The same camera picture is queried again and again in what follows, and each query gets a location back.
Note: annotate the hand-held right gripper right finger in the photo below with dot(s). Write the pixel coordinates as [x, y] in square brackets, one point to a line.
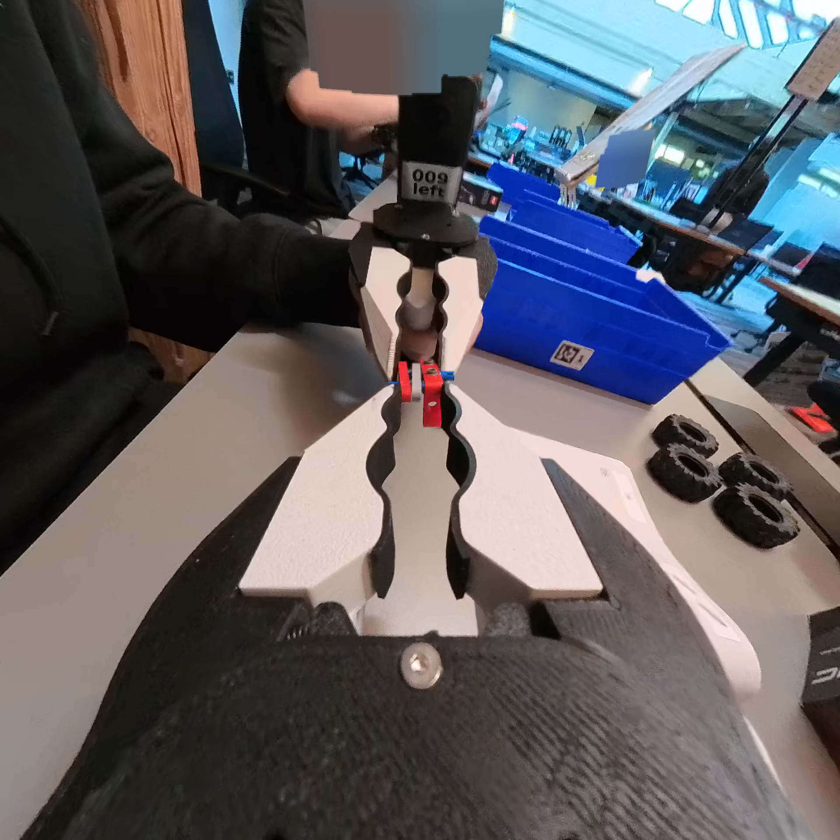
[525, 525]

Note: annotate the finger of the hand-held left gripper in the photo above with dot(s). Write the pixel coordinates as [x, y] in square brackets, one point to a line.
[463, 302]
[380, 308]

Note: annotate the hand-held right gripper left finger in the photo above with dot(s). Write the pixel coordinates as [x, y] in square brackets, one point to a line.
[321, 518]

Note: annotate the red blue toy brick assembly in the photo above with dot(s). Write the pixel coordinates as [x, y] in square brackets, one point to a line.
[432, 400]

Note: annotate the person's left forearm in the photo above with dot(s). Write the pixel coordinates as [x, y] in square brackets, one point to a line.
[229, 275]

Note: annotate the grey desk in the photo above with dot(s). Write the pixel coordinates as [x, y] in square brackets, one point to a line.
[164, 459]

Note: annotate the person's left hand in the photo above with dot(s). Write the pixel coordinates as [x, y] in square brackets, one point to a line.
[420, 344]

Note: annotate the small black box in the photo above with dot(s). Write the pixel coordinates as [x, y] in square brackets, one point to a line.
[479, 191]

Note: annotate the blue storage bin white tag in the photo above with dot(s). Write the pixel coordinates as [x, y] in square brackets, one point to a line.
[590, 328]

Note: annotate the white instruction booklet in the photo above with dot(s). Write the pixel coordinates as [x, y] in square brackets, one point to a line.
[709, 617]

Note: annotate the slanted display board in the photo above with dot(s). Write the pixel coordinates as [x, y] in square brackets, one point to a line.
[649, 105]

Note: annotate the black office chair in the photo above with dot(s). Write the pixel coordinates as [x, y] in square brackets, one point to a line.
[210, 98]

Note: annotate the wooden panel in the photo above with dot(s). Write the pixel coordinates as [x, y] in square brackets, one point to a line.
[151, 85]

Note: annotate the person's torso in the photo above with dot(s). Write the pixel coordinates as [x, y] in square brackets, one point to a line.
[52, 262]

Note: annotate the black toy set box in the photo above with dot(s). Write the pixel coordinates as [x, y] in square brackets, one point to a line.
[823, 669]

